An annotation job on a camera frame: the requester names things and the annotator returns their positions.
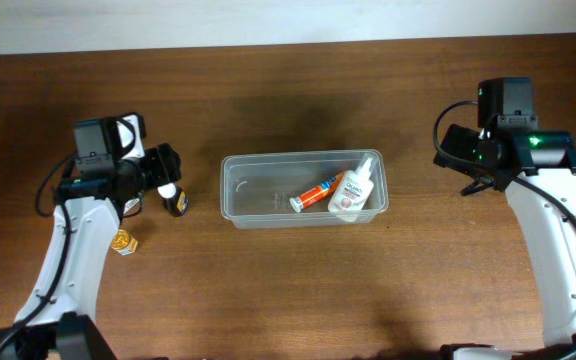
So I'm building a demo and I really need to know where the gold lid small jar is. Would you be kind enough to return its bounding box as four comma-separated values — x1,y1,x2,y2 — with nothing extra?
110,230,138,256

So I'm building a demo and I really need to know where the orange tube white cap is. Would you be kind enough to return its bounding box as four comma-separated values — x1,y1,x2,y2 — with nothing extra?
289,171,345,213

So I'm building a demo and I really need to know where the dark bottle white cap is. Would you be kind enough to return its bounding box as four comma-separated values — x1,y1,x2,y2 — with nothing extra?
157,183,188,217

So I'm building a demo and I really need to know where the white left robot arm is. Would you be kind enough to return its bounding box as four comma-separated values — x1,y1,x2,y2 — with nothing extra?
0,143,181,359

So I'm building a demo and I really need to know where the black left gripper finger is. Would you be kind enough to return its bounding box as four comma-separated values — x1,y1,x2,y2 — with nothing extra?
156,143,181,168
156,167,181,187

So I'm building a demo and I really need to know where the white calamine lotion bottle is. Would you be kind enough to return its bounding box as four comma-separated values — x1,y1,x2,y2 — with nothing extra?
328,155,376,223

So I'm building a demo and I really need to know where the white Panadol box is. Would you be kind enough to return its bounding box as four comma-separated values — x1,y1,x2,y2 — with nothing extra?
123,198,142,216

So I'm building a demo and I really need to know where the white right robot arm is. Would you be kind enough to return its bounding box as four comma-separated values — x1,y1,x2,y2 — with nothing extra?
433,124,576,360

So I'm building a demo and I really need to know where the clear plastic container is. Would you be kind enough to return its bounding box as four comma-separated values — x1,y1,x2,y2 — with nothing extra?
220,149,389,229

